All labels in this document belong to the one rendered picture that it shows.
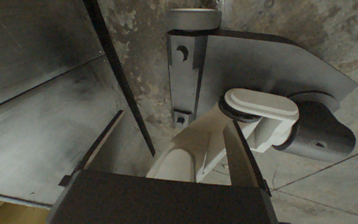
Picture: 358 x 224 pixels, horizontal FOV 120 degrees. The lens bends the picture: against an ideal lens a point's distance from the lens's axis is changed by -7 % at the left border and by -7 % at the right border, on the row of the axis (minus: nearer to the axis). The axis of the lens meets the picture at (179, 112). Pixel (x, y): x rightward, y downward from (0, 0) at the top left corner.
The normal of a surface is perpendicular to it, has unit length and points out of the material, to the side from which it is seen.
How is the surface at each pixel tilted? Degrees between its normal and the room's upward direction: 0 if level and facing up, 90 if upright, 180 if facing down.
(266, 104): 90
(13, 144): 90
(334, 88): 0
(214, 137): 90
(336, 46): 0
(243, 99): 90
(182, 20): 2
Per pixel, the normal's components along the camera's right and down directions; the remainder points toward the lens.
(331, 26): -0.34, 0.66
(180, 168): 0.00, -0.71
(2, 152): 0.94, 0.19
